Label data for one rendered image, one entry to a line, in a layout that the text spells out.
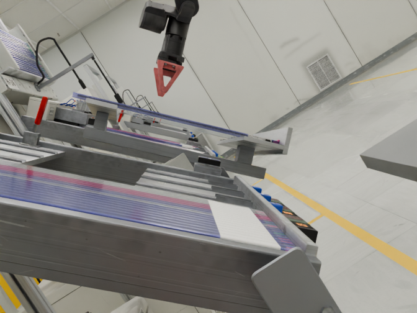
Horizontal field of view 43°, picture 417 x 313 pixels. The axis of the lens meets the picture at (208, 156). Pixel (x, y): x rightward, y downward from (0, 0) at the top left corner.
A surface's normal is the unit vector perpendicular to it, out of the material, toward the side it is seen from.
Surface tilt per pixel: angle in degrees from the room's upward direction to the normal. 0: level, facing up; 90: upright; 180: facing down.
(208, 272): 90
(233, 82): 90
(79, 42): 90
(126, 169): 90
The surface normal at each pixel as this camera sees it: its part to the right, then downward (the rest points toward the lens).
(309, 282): 0.05, 0.07
